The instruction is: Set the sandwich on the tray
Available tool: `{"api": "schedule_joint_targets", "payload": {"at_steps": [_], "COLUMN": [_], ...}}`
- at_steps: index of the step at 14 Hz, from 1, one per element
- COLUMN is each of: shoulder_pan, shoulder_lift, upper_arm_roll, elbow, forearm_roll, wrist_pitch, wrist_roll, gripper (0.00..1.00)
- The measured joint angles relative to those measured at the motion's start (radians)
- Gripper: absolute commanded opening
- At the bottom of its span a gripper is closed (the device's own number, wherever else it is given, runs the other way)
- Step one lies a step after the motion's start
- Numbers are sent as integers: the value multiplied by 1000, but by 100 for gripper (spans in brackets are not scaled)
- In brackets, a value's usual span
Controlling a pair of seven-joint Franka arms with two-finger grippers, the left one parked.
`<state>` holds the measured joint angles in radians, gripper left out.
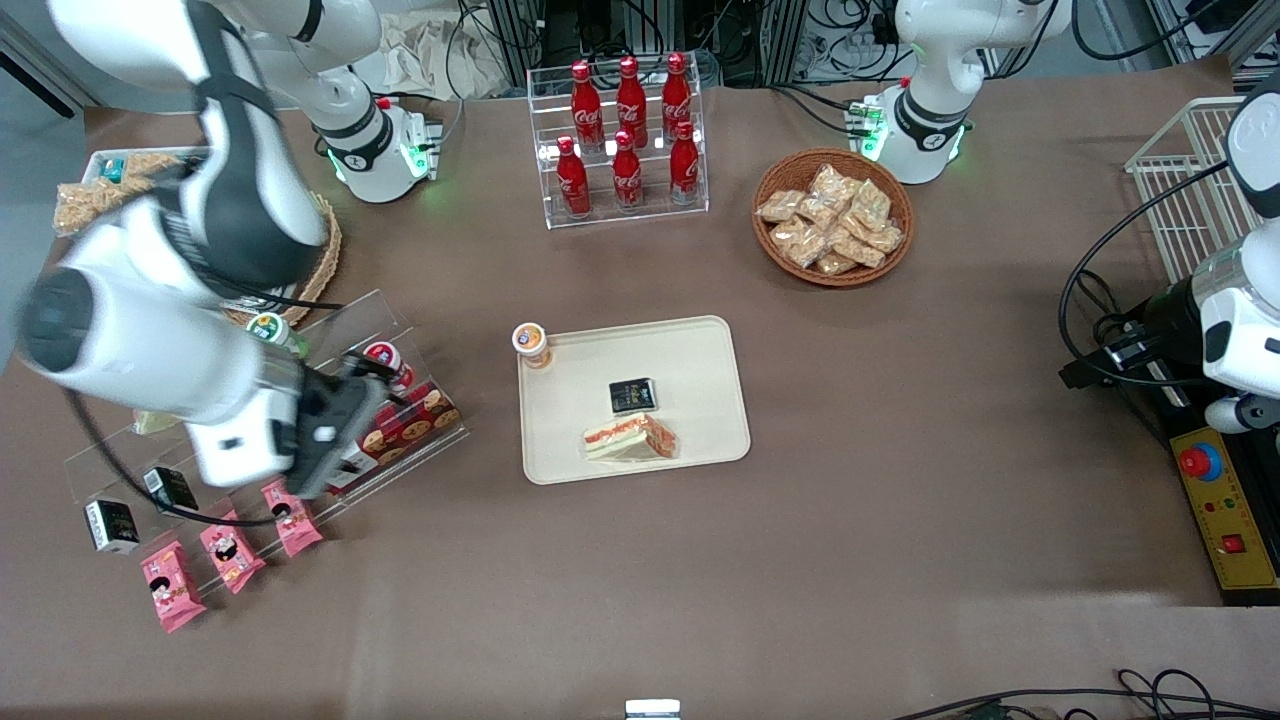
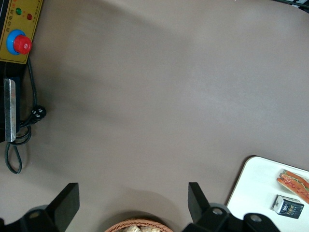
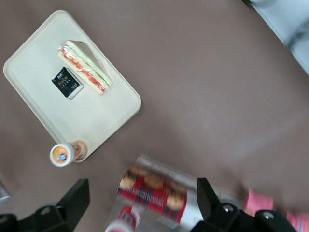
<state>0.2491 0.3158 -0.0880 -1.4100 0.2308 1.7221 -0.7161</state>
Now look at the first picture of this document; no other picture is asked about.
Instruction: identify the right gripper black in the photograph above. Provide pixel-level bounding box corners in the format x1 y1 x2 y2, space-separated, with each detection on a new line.
290 351 402 500

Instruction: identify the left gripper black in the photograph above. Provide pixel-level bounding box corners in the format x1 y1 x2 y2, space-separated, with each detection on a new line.
1058 283 1206 393

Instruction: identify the beige plastic serving tray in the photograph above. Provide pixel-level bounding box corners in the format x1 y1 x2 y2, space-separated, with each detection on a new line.
517 315 752 486

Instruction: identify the white rectangular snack tray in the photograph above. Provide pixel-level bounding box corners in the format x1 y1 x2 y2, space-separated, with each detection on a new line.
55 147 216 241

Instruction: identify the red lid drink cup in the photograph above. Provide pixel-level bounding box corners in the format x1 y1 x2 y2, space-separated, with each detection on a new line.
362 341 415 393

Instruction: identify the red cookie box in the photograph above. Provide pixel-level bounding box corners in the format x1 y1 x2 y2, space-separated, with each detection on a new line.
345 385 463 483

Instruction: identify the green lid drink cup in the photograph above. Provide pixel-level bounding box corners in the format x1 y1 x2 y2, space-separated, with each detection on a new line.
247 312 306 361

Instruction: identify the oval wicker basket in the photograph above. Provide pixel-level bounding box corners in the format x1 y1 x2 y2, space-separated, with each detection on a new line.
222 190 344 328

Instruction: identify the orange lid drink cup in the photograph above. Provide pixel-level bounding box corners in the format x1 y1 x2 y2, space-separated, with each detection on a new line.
511 322 554 371

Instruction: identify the pink snack pack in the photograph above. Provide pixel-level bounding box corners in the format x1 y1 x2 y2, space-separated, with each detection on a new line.
199 510 267 596
262 480 325 558
140 540 208 634

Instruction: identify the yellow black control box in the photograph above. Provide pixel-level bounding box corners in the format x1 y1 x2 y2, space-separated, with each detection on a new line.
1125 380 1280 607

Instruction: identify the small black carton box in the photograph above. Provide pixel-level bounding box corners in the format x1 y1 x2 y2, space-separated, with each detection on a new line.
609 378 659 417
143 466 199 516
84 500 141 554

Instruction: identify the red cola bottle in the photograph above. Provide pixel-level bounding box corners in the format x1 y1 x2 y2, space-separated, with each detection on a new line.
616 56 649 149
570 60 604 151
556 136 592 218
662 52 693 141
669 121 701 206
612 130 644 211

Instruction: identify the clear acrylic tiered stand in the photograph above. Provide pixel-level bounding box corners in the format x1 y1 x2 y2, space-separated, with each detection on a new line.
62 290 471 601

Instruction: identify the white crumpled cloth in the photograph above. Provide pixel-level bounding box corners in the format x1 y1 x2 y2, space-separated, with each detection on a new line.
378 12 506 101

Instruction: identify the clear acrylic bottle rack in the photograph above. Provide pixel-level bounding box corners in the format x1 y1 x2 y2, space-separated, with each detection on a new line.
527 62 710 231

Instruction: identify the round wicker basket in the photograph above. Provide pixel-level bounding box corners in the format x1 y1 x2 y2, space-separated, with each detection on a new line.
752 148 915 288

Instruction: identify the aluminium equipment rack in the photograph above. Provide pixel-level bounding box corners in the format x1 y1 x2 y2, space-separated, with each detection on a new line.
485 0 801 89

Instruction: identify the black power cord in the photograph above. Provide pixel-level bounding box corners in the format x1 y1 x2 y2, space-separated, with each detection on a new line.
1075 265 1141 351

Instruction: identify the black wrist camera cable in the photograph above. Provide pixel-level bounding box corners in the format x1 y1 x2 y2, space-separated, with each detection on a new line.
60 385 346 526
1058 160 1233 386

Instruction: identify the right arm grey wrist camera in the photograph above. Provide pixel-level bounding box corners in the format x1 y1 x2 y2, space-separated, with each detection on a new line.
190 420 298 490

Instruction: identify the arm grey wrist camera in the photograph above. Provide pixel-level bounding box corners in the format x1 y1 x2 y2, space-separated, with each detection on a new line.
1204 394 1280 434
190 420 298 490

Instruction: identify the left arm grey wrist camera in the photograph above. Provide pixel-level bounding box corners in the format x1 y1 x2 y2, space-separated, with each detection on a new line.
1204 394 1280 434

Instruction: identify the white wire basket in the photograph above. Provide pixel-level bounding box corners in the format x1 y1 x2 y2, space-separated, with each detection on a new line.
1125 97 1263 286

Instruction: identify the black base cable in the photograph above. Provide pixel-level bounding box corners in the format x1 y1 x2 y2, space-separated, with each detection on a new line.
765 83 881 136
425 10 471 166

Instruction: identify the black floor cable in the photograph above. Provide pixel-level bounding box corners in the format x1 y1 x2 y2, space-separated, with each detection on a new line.
890 668 1280 720

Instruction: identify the aluminium frame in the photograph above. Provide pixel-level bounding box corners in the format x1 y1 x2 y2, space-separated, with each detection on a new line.
1145 0 1280 71

